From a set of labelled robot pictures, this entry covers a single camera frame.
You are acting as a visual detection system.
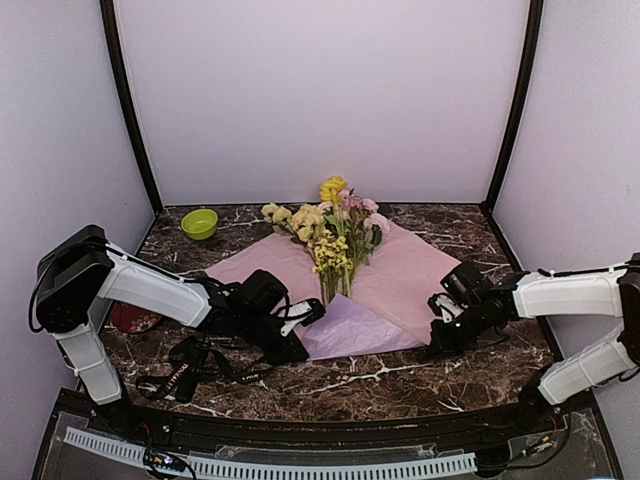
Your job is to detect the yellow daisy bunch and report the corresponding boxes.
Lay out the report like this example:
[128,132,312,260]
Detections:
[261,203,331,248]

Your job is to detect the left black frame post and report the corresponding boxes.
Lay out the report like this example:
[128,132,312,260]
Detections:
[99,0,164,215]

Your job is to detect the white slotted cable duct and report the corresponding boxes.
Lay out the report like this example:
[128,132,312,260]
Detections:
[63,427,477,479]

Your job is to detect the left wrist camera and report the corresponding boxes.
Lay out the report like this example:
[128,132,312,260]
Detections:
[241,269,288,314]

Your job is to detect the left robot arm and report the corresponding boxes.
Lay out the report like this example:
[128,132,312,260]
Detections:
[29,224,325,436]

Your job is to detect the right black frame post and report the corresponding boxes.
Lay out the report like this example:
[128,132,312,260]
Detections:
[480,0,544,223]

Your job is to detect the small yellow filler flowers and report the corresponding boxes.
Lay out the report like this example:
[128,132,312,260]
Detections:
[313,236,353,305]

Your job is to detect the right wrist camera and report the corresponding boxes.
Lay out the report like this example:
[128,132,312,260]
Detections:
[440,261,484,303]

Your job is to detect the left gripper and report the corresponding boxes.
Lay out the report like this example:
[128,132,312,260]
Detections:
[236,310,307,368]

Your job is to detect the pink wrapping paper sheet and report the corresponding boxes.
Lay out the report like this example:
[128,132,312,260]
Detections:
[206,223,459,361]

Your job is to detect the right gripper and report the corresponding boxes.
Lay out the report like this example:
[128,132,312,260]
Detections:
[427,301,490,357]

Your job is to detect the black printed ribbon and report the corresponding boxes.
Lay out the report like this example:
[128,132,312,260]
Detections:
[135,336,275,404]

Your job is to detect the black frame post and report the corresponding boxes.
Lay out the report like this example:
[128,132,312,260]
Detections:
[480,0,544,223]
[99,0,164,215]

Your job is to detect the yellow rose stem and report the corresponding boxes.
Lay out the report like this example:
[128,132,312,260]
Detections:
[320,176,352,297]

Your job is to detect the green plastic bowl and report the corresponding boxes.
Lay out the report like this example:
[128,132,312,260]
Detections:
[180,208,219,241]

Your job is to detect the black front rail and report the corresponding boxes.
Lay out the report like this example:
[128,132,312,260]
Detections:
[54,387,596,454]

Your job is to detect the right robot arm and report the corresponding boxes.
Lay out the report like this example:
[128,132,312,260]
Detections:
[427,254,639,434]

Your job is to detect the red floral dish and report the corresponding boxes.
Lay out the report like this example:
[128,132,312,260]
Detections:
[112,302,162,334]

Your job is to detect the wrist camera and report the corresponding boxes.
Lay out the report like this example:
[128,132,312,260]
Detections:
[241,269,288,314]
[440,261,484,303]

